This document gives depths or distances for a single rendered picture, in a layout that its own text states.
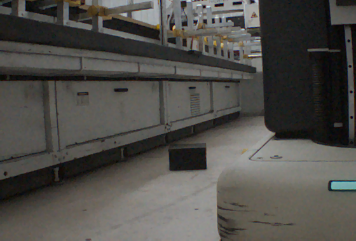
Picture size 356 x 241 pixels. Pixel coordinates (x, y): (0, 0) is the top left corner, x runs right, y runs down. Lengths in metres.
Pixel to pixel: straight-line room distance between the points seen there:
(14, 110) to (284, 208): 1.24
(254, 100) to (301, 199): 4.80
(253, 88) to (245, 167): 4.75
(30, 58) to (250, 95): 4.35
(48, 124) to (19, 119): 0.17
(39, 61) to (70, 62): 0.19
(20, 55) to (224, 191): 0.92
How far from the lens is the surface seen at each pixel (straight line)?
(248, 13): 5.37
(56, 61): 1.50
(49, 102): 1.74
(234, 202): 0.68
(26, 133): 1.67
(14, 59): 1.33
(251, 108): 5.44
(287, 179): 0.66
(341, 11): 0.88
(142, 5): 1.66
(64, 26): 1.48
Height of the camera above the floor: 0.42
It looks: 3 degrees down
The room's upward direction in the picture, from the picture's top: 3 degrees counter-clockwise
